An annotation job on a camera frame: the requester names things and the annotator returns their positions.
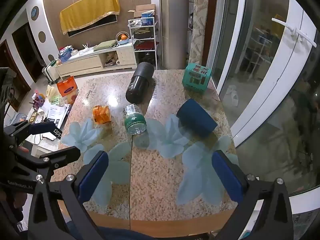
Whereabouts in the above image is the black thermos bottle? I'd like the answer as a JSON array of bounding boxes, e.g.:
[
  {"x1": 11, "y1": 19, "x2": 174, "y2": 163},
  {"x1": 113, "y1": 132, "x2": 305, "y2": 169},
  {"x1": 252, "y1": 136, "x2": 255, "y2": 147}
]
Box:
[{"x1": 125, "y1": 62, "x2": 154, "y2": 104}]

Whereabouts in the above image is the wall television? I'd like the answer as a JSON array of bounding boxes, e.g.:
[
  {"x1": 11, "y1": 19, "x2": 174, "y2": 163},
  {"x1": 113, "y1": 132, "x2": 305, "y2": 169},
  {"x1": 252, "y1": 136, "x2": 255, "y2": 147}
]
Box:
[{"x1": 67, "y1": 14, "x2": 118, "y2": 37}]

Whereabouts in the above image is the glass sliding door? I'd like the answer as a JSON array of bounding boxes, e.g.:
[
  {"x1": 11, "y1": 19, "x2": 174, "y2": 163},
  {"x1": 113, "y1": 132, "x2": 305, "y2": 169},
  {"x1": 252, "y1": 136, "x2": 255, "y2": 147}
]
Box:
[{"x1": 206, "y1": 0, "x2": 320, "y2": 214}]

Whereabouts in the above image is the yellow cloth cover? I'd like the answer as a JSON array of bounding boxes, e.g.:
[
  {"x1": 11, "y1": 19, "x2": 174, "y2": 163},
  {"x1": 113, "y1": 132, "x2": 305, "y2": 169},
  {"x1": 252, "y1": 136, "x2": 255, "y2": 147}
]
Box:
[{"x1": 59, "y1": 0, "x2": 121, "y2": 36}]

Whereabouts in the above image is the clear plastic bottle green label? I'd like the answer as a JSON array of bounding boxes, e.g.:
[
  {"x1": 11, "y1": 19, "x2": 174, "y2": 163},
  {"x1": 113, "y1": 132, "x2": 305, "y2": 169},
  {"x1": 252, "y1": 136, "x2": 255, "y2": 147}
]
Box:
[{"x1": 122, "y1": 103, "x2": 147, "y2": 135}]

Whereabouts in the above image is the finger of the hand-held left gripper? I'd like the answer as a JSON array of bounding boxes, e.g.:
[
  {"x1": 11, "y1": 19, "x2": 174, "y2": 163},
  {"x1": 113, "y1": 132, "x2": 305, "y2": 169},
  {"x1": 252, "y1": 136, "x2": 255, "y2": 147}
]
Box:
[
  {"x1": 4, "y1": 121, "x2": 63, "y2": 143},
  {"x1": 14, "y1": 146, "x2": 81, "y2": 181}
]

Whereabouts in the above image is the pile of papers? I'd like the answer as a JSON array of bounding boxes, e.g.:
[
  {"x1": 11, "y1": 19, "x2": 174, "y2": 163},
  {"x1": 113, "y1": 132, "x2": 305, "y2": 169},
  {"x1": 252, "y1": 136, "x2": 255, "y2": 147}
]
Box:
[{"x1": 29, "y1": 92, "x2": 72, "y2": 146}]

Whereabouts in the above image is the white suitcase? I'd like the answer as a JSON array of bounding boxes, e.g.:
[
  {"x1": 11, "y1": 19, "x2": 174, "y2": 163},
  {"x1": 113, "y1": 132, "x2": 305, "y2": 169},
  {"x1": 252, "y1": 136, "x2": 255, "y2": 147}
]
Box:
[{"x1": 42, "y1": 63, "x2": 60, "y2": 84}]

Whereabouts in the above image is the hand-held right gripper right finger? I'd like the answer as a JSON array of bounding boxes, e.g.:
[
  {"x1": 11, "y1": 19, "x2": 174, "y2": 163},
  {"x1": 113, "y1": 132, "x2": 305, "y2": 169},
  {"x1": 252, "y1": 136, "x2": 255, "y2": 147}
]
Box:
[{"x1": 211, "y1": 150, "x2": 294, "y2": 240}]

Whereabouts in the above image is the patterned curtain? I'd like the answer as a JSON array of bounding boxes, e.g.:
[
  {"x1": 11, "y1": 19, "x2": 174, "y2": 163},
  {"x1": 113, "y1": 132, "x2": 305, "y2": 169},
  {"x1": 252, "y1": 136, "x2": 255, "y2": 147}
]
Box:
[{"x1": 188, "y1": 0, "x2": 211, "y2": 66}]

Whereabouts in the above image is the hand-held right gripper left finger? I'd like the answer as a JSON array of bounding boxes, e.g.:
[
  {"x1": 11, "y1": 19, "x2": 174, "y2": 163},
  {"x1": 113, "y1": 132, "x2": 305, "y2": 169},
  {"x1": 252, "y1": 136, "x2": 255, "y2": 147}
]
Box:
[{"x1": 28, "y1": 150, "x2": 110, "y2": 240}]

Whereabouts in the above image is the white slipper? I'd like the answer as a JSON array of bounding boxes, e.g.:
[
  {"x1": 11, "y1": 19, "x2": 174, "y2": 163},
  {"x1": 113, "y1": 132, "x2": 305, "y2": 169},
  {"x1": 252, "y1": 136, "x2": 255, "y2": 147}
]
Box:
[
  {"x1": 229, "y1": 90, "x2": 240, "y2": 107},
  {"x1": 223, "y1": 85, "x2": 237, "y2": 98}
]

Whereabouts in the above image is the green cushion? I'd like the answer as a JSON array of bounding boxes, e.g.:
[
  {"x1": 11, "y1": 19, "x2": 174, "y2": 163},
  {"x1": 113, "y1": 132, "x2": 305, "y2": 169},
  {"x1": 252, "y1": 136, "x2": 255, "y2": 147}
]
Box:
[{"x1": 93, "y1": 40, "x2": 118, "y2": 51}]

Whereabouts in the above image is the orange snack packet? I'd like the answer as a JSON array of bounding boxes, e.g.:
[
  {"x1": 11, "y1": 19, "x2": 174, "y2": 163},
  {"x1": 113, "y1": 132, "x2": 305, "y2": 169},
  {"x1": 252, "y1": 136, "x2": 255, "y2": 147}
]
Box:
[{"x1": 92, "y1": 105, "x2": 112, "y2": 125}]

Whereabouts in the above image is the orange bag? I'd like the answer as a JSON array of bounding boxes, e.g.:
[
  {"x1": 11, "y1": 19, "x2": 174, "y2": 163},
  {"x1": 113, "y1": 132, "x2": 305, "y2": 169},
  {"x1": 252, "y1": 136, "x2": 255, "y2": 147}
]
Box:
[{"x1": 56, "y1": 76, "x2": 78, "y2": 105}]

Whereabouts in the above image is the dark blue cup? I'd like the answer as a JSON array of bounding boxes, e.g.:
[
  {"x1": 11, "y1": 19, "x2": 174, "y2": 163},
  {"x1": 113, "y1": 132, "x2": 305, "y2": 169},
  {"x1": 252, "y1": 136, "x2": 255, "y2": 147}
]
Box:
[{"x1": 176, "y1": 98, "x2": 218, "y2": 138}]

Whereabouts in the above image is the white door handle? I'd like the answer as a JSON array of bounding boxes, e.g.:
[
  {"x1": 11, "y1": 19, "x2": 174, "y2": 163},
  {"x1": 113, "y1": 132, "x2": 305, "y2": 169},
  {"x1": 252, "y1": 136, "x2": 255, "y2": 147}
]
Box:
[{"x1": 271, "y1": 17, "x2": 318, "y2": 48}]

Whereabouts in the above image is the teal printed box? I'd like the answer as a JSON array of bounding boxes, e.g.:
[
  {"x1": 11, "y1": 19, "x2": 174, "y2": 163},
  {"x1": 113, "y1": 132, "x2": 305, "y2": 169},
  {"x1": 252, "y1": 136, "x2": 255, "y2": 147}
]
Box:
[{"x1": 182, "y1": 63, "x2": 212, "y2": 93}]

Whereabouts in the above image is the white television cabinet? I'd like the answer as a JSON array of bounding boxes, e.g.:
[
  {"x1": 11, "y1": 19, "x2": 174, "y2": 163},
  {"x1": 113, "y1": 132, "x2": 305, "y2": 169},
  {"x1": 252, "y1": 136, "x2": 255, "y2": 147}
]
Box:
[{"x1": 55, "y1": 41, "x2": 138, "y2": 78}]

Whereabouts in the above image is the bowl of fruit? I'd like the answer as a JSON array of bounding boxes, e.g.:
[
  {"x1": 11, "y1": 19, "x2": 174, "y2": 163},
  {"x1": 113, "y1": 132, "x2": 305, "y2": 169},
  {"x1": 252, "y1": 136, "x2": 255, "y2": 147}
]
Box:
[{"x1": 115, "y1": 31, "x2": 130, "y2": 45}]

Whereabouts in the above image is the white metal rack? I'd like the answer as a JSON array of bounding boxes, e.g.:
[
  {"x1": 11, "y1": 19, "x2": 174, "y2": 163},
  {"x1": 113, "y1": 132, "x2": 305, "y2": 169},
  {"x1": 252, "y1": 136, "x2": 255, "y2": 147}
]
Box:
[{"x1": 128, "y1": 18, "x2": 159, "y2": 70}]

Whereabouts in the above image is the grey standing air conditioner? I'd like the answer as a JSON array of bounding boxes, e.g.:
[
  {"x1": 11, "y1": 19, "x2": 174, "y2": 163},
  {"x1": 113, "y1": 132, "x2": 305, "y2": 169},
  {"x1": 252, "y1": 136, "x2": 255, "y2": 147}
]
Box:
[{"x1": 159, "y1": 0, "x2": 190, "y2": 70}]

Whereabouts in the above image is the open cardboard box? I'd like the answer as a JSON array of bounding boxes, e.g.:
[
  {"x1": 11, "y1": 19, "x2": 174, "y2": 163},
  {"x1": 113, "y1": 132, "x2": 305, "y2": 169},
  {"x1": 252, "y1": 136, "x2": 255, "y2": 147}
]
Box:
[{"x1": 128, "y1": 3, "x2": 156, "y2": 20}]

